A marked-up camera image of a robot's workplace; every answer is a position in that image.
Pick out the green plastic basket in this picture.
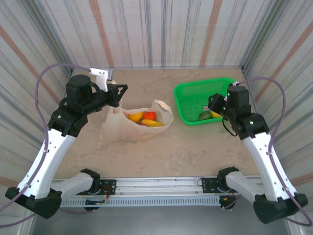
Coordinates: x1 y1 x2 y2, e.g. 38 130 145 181
173 77 237 127

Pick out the yellow fake mango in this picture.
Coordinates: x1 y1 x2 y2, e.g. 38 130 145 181
128 112 144 123

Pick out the plastic bag with orange print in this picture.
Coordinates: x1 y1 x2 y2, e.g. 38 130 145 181
99 78 174 142

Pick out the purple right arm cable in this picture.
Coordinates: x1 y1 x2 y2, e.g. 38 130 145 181
224 77 313 227

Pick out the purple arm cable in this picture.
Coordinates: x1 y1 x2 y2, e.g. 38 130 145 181
224 77 313 227
0 63 91 226

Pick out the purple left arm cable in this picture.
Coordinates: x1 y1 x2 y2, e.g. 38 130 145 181
0 63 91 226

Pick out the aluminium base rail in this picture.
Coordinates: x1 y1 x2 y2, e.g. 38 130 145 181
50 175 269 196

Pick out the grey slotted cable duct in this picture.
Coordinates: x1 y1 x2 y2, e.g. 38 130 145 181
59 196 222 208

